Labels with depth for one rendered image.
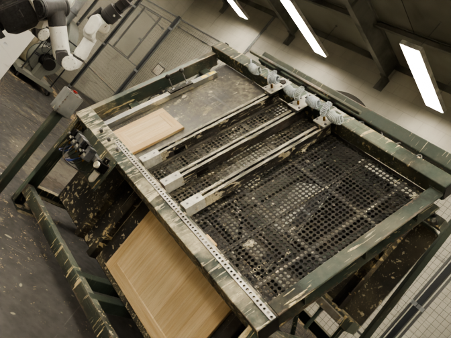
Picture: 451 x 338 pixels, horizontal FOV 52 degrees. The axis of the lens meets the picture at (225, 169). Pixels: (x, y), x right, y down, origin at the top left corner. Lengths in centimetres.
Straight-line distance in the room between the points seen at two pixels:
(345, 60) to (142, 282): 714
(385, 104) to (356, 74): 91
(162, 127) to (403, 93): 580
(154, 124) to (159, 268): 104
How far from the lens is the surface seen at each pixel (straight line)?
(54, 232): 327
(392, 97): 846
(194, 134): 304
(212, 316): 254
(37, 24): 279
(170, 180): 274
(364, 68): 900
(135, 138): 323
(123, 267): 302
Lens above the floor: 133
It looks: 2 degrees down
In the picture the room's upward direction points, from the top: 40 degrees clockwise
